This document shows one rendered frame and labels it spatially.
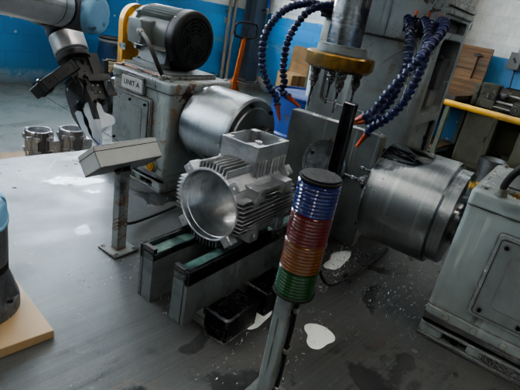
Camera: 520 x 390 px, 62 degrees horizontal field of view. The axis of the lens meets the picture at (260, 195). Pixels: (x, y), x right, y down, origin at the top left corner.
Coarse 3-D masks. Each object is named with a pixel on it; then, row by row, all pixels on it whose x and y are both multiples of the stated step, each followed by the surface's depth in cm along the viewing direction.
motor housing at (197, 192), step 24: (216, 168) 88; (240, 168) 90; (192, 192) 98; (216, 192) 104; (288, 192) 100; (192, 216) 97; (216, 216) 102; (240, 216) 87; (264, 216) 93; (216, 240) 92
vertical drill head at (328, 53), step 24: (336, 0) 108; (360, 0) 105; (336, 24) 108; (360, 24) 107; (312, 48) 114; (336, 48) 108; (360, 48) 112; (312, 72) 114; (336, 72) 121; (360, 72) 108; (336, 96) 112
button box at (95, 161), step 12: (108, 144) 94; (120, 144) 97; (132, 144) 99; (144, 144) 101; (156, 144) 104; (84, 156) 94; (96, 156) 92; (108, 156) 94; (120, 156) 96; (132, 156) 98; (144, 156) 100; (156, 156) 103; (84, 168) 95; (96, 168) 92; (108, 168) 95
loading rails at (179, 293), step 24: (288, 216) 116; (168, 240) 95; (192, 240) 97; (264, 240) 102; (144, 264) 91; (168, 264) 93; (192, 264) 88; (216, 264) 89; (240, 264) 97; (264, 264) 107; (144, 288) 93; (168, 288) 96; (192, 288) 85; (216, 288) 93; (240, 288) 101; (192, 312) 89
